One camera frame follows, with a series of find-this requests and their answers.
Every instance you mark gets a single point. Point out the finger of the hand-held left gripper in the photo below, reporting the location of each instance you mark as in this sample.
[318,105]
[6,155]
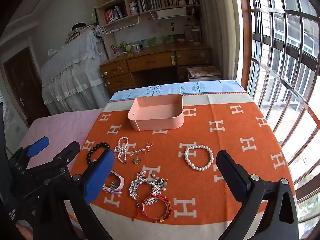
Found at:
[37,146]
[68,152]

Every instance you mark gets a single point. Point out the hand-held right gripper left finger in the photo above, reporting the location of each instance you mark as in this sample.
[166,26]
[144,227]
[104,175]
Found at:
[98,177]

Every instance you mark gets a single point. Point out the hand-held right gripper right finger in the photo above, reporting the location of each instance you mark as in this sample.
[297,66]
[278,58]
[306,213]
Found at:
[237,177]

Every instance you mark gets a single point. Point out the small pearl strand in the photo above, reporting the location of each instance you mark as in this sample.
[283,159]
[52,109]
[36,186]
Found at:
[119,150]

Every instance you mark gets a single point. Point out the silver rhinestone hair comb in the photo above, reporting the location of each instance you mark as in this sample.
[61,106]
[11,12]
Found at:
[136,185]

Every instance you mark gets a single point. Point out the red bangle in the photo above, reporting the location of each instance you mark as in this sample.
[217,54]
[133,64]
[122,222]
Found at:
[165,213]

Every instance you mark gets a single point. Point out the pink storage box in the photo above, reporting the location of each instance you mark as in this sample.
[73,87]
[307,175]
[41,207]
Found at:
[155,125]

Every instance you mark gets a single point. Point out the pink bed sheet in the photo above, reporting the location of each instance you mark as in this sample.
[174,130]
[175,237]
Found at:
[62,127]

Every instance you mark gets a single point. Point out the round gold brooch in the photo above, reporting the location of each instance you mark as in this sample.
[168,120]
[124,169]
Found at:
[136,160]

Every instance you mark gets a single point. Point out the pearl hair pin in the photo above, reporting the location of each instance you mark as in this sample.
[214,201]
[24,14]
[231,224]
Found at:
[138,151]

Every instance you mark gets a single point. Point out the orange patterned blanket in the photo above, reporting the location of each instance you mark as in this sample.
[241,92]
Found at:
[200,135]

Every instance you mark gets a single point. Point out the dark wooden door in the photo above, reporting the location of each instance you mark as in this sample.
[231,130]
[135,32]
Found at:
[22,80]

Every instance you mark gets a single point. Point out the blue tree-print cloth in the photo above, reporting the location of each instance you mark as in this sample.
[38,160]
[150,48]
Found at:
[190,88]

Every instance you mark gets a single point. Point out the stack of magazines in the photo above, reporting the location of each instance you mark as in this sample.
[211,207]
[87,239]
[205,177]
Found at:
[202,72]

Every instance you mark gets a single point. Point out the pile of papers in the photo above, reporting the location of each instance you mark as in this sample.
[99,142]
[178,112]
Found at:
[77,31]

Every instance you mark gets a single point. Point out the wooden desk with drawers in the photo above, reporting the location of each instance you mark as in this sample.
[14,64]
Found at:
[150,61]

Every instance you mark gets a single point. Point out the white mug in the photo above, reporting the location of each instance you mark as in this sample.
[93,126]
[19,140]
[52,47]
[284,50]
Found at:
[135,48]

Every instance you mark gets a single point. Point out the metal window grille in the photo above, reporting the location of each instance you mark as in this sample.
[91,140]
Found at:
[265,40]

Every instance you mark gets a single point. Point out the cream curtain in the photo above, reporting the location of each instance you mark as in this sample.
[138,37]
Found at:
[220,30]

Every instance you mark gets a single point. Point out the white tray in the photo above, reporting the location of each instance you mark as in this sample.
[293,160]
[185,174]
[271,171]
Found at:
[171,13]

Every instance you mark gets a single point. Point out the row of books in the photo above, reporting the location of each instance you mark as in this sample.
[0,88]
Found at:
[160,1]

